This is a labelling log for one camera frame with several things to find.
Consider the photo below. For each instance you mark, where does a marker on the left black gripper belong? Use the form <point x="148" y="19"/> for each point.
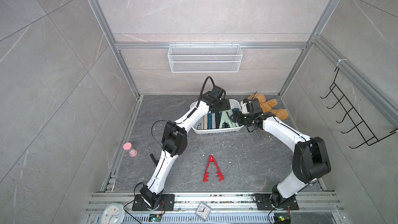
<point x="226" y="104"/>

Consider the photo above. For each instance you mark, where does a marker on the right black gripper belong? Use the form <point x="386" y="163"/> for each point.
<point x="237" y="115"/>

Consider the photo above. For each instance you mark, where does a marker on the teal pliers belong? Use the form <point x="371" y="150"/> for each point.
<point x="209" y="121"/>

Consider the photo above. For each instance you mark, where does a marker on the red pliers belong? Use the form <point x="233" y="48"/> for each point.
<point x="212" y="168"/>

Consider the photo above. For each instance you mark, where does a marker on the dark teal pliers floor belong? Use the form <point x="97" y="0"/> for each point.
<point x="233" y="116"/>

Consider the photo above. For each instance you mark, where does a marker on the beige wooden pliers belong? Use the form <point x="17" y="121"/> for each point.
<point x="205" y="122"/>

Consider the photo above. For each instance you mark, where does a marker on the light green pliers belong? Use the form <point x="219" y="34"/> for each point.
<point x="225" y="121"/>

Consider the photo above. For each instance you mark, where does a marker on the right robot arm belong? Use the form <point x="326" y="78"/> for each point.
<point x="310" y="157"/>

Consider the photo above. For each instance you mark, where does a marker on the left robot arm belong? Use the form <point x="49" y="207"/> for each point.
<point x="174" y="142"/>

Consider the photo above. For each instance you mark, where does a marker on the white storage box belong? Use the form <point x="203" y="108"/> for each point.
<point x="234" y="104"/>

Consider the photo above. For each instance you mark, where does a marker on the pink sand timer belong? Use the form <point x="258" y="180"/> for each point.
<point x="130" y="150"/>

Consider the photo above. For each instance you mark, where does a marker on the small square clock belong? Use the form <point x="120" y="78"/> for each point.
<point x="203" y="211"/>

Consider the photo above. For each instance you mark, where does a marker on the round white clock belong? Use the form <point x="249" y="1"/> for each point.
<point x="113" y="214"/>

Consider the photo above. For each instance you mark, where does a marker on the white wire mesh basket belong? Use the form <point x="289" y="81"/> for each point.
<point x="214" y="58"/>

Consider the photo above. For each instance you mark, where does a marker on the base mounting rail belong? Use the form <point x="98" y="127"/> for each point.
<point x="226" y="208"/>

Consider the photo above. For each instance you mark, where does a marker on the black wall hook rack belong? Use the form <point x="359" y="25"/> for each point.
<point x="352" y="116"/>

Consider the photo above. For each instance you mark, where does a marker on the aluminium frame rail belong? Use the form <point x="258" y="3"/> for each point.
<point x="95" y="6"/>

